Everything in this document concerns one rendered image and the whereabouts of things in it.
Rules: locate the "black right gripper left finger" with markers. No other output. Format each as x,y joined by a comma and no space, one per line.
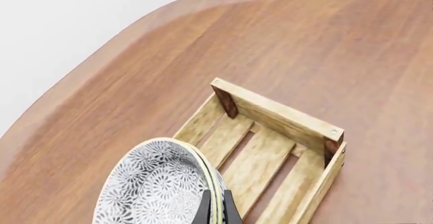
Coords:
203,208

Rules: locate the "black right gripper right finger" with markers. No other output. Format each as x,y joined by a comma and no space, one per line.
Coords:
231,211

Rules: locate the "black white floral patterned bowl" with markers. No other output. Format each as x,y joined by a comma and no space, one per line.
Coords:
218,183
152,183

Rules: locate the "wooden slat tray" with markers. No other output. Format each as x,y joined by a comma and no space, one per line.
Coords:
270,158

